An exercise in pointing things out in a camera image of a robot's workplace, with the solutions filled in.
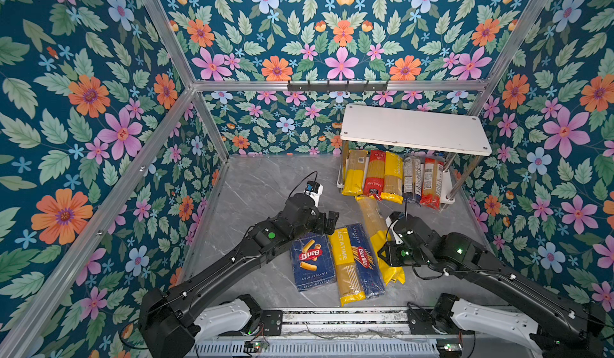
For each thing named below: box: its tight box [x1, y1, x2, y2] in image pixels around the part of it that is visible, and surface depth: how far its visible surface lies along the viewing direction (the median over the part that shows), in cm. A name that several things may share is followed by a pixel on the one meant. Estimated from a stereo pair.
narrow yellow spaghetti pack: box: [380, 151, 404, 205], surface depth 101 cm
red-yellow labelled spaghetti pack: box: [420, 156, 445, 211], surface depth 98 cm
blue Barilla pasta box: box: [291, 233, 337, 292], surface depth 82 cm
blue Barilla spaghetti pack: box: [346, 222, 386, 299], surface depth 83 cm
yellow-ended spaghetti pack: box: [354, 195, 406, 286], surface depth 74 cm
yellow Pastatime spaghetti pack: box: [327, 227, 367, 307], surface depth 84 cm
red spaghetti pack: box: [362, 149, 386, 201], surface depth 103 cm
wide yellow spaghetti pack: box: [342, 149, 369, 196], surface depth 103 cm
